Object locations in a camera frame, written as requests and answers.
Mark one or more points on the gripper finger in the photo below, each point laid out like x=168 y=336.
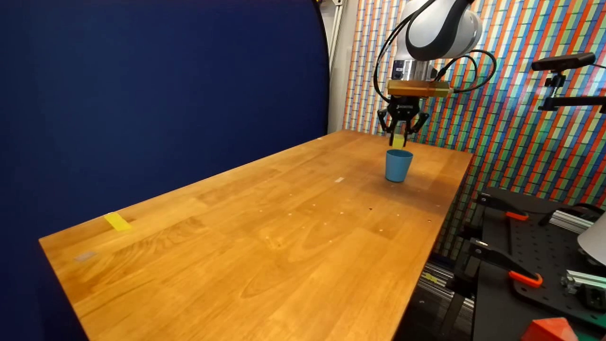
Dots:
x=391 y=127
x=417 y=124

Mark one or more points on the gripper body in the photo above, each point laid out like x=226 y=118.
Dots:
x=404 y=108

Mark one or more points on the yellow block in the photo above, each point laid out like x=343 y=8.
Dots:
x=398 y=141

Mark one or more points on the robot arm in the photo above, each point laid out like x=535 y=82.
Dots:
x=445 y=23

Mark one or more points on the blue cup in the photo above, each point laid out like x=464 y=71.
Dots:
x=397 y=166

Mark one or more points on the dark blue backdrop panel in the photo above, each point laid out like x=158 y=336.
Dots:
x=156 y=104

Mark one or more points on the red block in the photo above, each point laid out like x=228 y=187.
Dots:
x=551 y=330

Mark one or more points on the yellow tape strip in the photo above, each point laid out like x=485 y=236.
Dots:
x=117 y=221

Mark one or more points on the aluminium frame post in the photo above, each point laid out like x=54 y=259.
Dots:
x=337 y=28

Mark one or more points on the camera on mount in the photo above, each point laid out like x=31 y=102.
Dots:
x=563 y=62

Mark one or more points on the aluminium rail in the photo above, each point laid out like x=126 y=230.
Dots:
x=570 y=220

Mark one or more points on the aluminium bracket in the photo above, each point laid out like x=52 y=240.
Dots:
x=584 y=284

